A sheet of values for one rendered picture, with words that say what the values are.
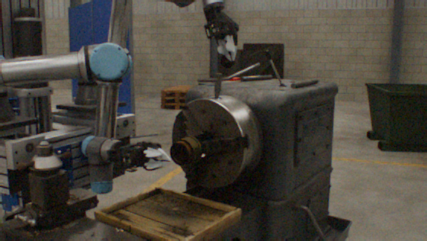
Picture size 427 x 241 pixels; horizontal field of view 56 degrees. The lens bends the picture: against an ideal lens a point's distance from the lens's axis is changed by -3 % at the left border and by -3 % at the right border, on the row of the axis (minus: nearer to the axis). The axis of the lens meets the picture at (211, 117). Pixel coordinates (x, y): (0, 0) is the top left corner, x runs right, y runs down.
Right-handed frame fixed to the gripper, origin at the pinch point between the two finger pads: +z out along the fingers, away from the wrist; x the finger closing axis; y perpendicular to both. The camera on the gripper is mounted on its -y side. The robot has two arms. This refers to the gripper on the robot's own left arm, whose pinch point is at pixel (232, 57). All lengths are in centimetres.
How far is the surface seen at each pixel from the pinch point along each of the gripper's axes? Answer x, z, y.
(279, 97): 14.1, 19.3, 0.7
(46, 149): -12, 17, 75
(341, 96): -298, 25, -948
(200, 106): -6.3, 14.9, 18.5
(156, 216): -18, 45, 41
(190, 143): -5.3, 26.0, 30.3
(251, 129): 6.8, 27.1, 12.6
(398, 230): -20, 139, -195
